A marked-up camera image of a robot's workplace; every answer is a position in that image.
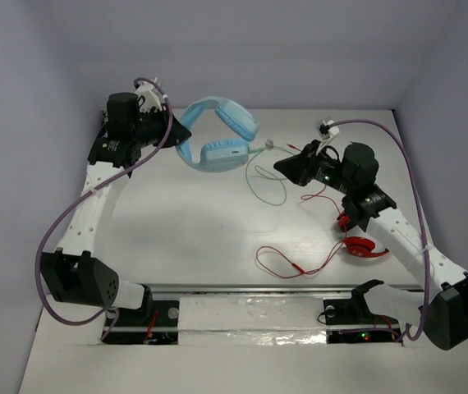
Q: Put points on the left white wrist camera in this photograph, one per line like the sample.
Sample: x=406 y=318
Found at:
x=147 y=95

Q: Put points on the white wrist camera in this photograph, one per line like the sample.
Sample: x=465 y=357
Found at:
x=147 y=95
x=327 y=132

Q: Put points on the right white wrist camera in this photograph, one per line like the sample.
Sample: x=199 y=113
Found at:
x=327 y=132

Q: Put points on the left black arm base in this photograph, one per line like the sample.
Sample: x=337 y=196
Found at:
x=154 y=323

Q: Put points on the red headphones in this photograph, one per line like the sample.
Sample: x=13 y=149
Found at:
x=356 y=241

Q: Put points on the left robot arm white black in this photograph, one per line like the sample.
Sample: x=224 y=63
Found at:
x=75 y=272

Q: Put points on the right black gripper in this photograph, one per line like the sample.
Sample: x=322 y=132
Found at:
x=299 y=167

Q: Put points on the light blue headphones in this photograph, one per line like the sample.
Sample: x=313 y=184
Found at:
x=220 y=155

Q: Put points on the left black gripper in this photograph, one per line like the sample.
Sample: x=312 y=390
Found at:
x=164 y=127

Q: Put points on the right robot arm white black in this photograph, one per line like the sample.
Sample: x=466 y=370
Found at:
x=441 y=312

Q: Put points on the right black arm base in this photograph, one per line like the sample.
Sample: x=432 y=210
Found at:
x=349 y=320

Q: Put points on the aluminium rail frame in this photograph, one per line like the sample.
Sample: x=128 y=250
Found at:
x=176 y=228

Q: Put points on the white foam block with tape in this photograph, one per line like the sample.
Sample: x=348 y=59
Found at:
x=250 y=321

